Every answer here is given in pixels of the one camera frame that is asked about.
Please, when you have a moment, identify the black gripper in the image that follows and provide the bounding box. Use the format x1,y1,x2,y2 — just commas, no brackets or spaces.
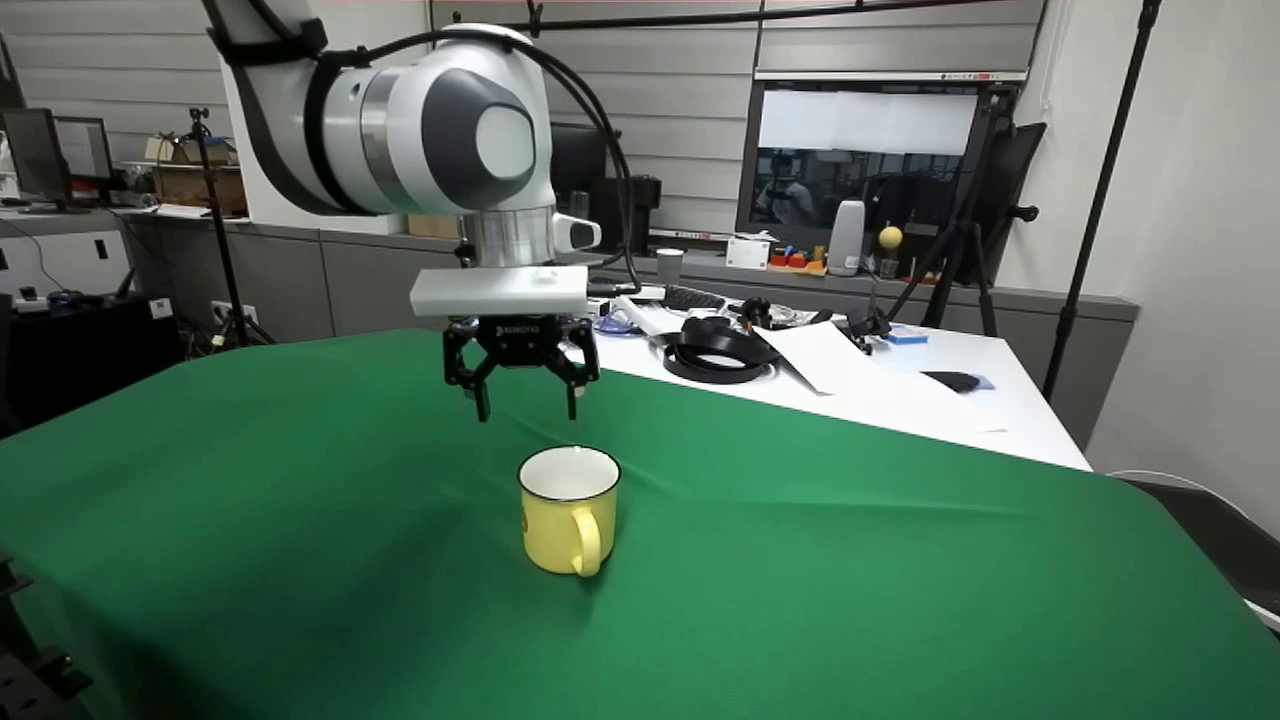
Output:
441,314,603,426

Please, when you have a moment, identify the yellow enamel cup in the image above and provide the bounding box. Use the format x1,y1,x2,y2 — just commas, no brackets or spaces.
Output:
515,446,628,584

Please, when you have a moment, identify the grey counter cabinet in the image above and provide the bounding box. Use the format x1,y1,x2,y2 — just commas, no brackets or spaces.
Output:
115,212,1146,449

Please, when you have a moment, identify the small white box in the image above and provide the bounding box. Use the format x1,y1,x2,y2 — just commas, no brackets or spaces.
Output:
723,231,778,273

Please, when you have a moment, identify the green table cloth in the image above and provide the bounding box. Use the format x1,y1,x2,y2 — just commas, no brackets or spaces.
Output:
0,327,1280,720

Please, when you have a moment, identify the white paper sheet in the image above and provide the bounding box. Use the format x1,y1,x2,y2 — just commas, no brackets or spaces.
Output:
753,316,939,399

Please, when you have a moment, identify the thin black tripod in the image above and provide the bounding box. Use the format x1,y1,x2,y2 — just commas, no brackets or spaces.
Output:
181,105,280,352

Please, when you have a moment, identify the white bottle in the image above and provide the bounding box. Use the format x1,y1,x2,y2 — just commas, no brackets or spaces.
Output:
825,198,874,282

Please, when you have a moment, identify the brown cardboard box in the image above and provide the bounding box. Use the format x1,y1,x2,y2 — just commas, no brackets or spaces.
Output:
147,157,252,222

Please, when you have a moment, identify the dark glass window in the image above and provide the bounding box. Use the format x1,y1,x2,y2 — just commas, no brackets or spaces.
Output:
735,75,1000,273

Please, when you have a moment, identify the black computer mouse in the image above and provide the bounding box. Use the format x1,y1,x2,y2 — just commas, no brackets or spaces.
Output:
921,367,993,399

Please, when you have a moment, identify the black low cabinet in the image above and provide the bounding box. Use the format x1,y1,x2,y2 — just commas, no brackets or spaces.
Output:
0,291,188,438

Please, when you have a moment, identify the black tripod with panel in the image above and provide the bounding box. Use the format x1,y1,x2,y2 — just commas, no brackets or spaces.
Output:
883,84,1054,335

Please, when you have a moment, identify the dark computer monitor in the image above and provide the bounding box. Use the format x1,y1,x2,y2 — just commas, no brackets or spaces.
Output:
0,105,81,212

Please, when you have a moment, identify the black slanted pole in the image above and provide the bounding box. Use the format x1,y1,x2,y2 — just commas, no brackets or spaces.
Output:
1037,0,1168,406

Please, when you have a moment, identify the black chair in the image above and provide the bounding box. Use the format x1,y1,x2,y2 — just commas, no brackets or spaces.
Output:
1108,465,1280,631

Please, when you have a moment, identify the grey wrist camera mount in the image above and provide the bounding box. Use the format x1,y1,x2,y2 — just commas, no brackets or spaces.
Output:
408,260,595,325

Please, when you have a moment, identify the black coiled cable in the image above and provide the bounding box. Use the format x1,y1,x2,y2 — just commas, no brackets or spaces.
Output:
659,314,786,389

